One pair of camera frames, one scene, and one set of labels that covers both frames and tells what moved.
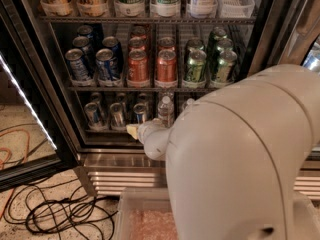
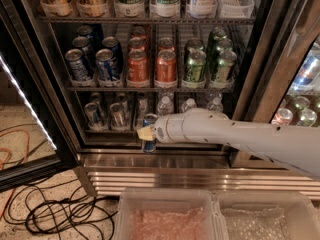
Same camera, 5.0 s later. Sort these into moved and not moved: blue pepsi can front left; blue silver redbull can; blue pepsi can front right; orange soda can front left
Moved: blue silver redbull can
Not moved: orange soda can front left; blue pepsi can front left; blue pepsi can front right
